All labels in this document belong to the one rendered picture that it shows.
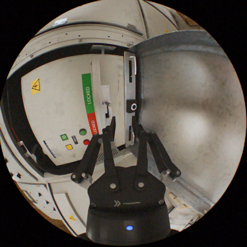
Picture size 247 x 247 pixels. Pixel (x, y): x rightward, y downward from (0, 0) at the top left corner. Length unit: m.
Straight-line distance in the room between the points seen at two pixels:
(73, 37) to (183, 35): 0.33
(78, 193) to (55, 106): 0.50
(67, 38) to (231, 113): 0.53
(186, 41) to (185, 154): 0.39
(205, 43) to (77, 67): 0.43
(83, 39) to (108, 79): 0.21
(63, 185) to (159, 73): 0.79
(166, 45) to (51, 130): 0.56
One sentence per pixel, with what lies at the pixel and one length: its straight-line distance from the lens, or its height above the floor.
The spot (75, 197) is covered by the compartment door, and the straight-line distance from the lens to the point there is 0.59.
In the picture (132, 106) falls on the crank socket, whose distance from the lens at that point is 0.35.
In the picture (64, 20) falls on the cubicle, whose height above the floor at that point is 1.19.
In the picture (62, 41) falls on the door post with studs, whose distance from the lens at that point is 0.34.
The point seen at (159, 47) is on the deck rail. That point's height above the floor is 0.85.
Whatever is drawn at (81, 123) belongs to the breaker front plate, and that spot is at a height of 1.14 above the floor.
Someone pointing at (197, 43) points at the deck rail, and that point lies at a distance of 0.31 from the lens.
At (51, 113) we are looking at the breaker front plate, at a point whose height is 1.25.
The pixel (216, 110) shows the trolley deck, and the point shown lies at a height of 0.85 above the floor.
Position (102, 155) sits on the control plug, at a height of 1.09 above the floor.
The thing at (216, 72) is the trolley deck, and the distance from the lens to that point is 0.28.
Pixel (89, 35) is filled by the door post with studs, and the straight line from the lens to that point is 0.34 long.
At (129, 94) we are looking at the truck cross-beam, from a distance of 0.36.
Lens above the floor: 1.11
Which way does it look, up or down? 26 degrees down
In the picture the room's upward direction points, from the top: 106 degrees counter-clockwise
